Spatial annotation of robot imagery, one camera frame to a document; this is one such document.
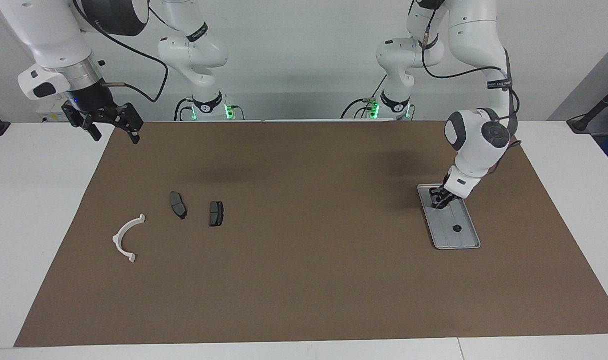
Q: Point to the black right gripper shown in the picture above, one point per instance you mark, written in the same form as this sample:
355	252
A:
108	115

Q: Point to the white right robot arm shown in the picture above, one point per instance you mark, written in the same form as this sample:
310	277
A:
48	30

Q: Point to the short dark brake pad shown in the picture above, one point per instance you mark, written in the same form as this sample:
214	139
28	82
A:
216	213

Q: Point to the brown table mat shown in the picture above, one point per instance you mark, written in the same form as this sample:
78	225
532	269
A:
304	280

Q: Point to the white wall socket box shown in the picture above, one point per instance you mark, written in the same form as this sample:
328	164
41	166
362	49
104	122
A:
51	116

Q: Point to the long dark brake pad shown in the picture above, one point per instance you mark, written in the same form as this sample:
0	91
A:
178	205

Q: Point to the white semicircular bracket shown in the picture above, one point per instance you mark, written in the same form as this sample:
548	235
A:
132	258

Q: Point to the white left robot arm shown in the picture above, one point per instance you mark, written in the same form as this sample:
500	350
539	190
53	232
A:
476	135

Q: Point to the black stand with pole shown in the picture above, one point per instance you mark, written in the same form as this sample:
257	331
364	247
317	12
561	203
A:
579	125

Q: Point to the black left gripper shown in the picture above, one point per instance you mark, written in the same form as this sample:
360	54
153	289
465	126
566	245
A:
447	195

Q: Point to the silver metal tray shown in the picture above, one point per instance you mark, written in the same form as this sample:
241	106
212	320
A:
459	240

